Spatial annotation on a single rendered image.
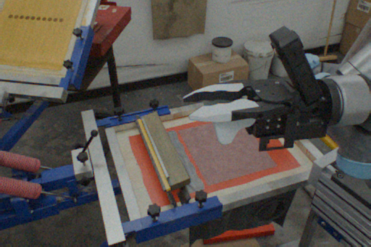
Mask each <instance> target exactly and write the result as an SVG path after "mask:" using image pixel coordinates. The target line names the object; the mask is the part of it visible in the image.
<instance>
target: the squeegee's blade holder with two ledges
mask: <svg viewBox="0 0 371 247"><path fill-rule="evenodd" d="M141 121H142V123H143V126H144V127H145V131H146V133H147V134H148V137H149V139H150V142H151V144H152V146H153V149H154V151H155V154H156V155H157V158H158V161H159V163H160V165H161V168H162V170H163V173H164V175H165V177H166V179H167V180H168V179H170V178H169V176H168V173H167V170H166V168H165V166H164V165H163V161H162V160H161V156H160V155H159V152H158V150H157V148H156V146H155V143H154V142H153V138H152V137H151V134H150V132H149V129H148V127H147V126H146V123H145V120H144V118H141Z"/></svg>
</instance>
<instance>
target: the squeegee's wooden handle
mask: <svg viewBox="0 0 371 247"><path fill-rule="evenodd" d="M140 118H144V120H145V123H146V126H147V127H148V129H149V132H150V134H151V137H152V138H153V142H154V143H155V146H156V148H157V150H158V152H159V155H160V156H161V160H162V161H163V165H164V166H165V168H166V170H167V173H168V176H169V178H170V179H168V180H167V181H168V184H169V186H170V188H171V191H174V190H175V189H178V188H181V187H183V186H186V185H188V184H190V183H191V179H190V177H189V175H188V173H187V170H186V169H185V167H184V165H183V163H182V162H181V159H180V157H179V155H178V153H177V151H176V149H175V147H174V145H173V144H172V142H171V139H170V137H169V136H168V134H167V131H166V129H165V128H164V126H163V124H162V121H161V119H160V118H159V116H158V113H157V112H153V113H150V114H147V115H145V116H142V117H140Z"/></svg>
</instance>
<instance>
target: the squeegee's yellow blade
mask: <svg viewBox="0 0 371 247"><path fill-rule="evenodd" d="M138 123H139V124H140V127H141V129H142V131H143V134H144V137H145V139H146V142H147V143H148V147H149V148H150V152H151V154H152V155H153V158H154V161H155V164H156V166H157V168H158V170H159V173H160V175H161V178H162V180H163V183H164V185H165V187H166V190H167V191H169V190H171V188H170V186H169V184H168V182H167V179H166V177H165V175H164V173H163V170H162V168H161V165H160V163H159V161H158V158H157V155H156V154H155V151H154V149H153V146H152V144H151V142H150V139H149V137H148V134H147V133H146V131H145V127H144V126H143V123H142V121H141V119H139V120H138Z"/></svg>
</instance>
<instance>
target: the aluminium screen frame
mask: <svg viewBox="0 0 371 247"><path fill-rule="evenodd" d="M203 105H204V104H203V102H202V103H197V104H192V105H189V106H182V107H179V108H174V109H170V111H171V114H167V115H165V116H159V118H160V119H161V121H162V122H164V121H170V120H174V119H177V118H182V117H187V116H189V114H191V113H192V112H194V111H196V110H197V109H198V108H199V107H201V106H203ZM134 128H137V124H136V122H131V123H128V124H123V125H118V126H112V127H108V128H106V127H105V126H104V131H105V133H106V137H107V141H108V145H109V149H110V151H111V155H112V159H113V163H114V167H115V169H116V174H117V177H118V182H119V184H120V187H121V192H122V196H123V200H124V202H125V206H126V211H127V213H128V219H129V221H131V220H134V219H139V218H142V216H141V214H140V211H139V208H138V205H137V203H136V198H135V195H134V191H133V188H132V186H131V181H130V179H129V175H128V171H127V170H126V166H125V163H124V159H123V157H122V154H121V150H120V147H119V142H118V140H117V137H116V132H121V131H124V130H129V129H134ZM294 143H295V144H296V145H297V146H298V147H299V148H300V149H301V151H302V152H303V153H304V154H305V155H306V156H307V158H308V159H310V161H311V162H314V161H315V160H316V159H319V158H320V157H322V156H324V155H323V154H322V153H321V152H320V151H319V150H318V149H317V148H316V147H315V146H313V144H312V143H310V141H309V140H307V139H306V140H296V141H294ZM310 172H311V170H307V171H305V172H300V173H298V174H295V175H290V176H288V177H283V178H280V179H278V180H273V181H271V182H266V183H264V184H261V185H256V186H254V187H250V188H247V189H244V190H240V191H237V192H232V193H229V194H227V195H224V196H220V197H218V198H219V200H220V202H221V203H222V212H223V211H227V210H230V209H234V208H237V207H239V206H243V205H246V204H250V203H253V202H255V201H260V200H262V199H264V198H269V197H271V196H276V195H278V194H281V193H286V192H288V191H292V190H295V189H297V188H302V187H304V186H308V185H311V184H310V183H308V177H309V174H310Z"/></svg>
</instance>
